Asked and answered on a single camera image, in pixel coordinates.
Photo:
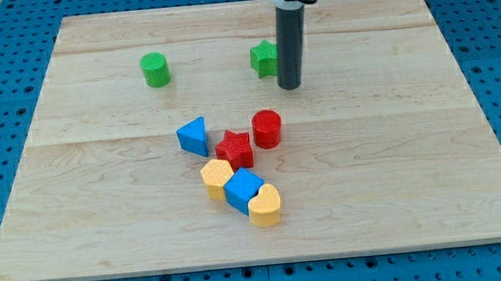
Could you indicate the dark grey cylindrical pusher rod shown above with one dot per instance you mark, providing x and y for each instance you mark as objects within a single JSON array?
[{"x": 289, "y": 42}]

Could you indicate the green star block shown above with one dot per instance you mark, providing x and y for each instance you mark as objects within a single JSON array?
[{"x": 264, "y": 59}]

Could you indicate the red star block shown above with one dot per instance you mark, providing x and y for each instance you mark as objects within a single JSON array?
[{"x": 235, "y": 147}]

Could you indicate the red cylinder block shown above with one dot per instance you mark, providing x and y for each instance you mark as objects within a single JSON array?
[{"x": 266, "y": 127}]

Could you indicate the green cylinder block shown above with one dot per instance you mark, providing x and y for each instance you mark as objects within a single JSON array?
[{"x": 155, "y": 69}]

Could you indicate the blue triangle block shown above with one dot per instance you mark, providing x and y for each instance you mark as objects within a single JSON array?
[{"x": 192, "y": 137}]

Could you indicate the yellow hexagon block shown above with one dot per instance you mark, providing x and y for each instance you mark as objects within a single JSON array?
[{"x": 215, "y": 175}]

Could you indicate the blue cube block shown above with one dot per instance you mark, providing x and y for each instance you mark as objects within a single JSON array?
[{"x": 241, "y": 187}]

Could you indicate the yellow heart block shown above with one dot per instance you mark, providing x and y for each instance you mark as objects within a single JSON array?
[{"x": 264, "y": 209}]

